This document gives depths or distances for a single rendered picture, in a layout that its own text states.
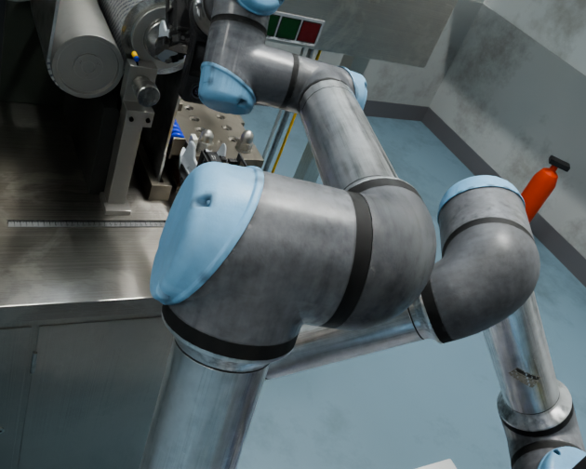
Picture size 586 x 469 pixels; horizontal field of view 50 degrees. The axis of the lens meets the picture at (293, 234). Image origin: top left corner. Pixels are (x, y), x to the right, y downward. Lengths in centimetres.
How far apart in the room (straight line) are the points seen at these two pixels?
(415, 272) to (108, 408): 101
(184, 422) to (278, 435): 164
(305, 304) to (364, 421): 189
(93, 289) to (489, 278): 67
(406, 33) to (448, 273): 116
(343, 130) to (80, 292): 59
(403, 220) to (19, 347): 84
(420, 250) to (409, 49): 139
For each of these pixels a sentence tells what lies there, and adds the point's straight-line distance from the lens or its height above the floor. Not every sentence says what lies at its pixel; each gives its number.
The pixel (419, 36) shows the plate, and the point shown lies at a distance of 187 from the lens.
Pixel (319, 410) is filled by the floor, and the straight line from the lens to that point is 230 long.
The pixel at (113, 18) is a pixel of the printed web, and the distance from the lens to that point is 127.
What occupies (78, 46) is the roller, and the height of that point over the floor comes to 121.
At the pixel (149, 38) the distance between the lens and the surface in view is 115.
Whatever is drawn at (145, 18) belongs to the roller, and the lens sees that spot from 115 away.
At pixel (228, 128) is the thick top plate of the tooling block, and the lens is 142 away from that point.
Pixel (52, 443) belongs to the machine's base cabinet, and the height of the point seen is 44.
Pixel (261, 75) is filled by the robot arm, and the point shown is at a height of 137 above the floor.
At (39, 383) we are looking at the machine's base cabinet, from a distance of 130.
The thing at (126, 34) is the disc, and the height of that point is 124.
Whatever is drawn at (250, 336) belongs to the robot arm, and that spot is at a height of 135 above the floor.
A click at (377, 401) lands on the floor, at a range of 244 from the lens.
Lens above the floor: 169
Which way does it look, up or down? 35 degrees down
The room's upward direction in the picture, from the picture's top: 24 degrees clockwise
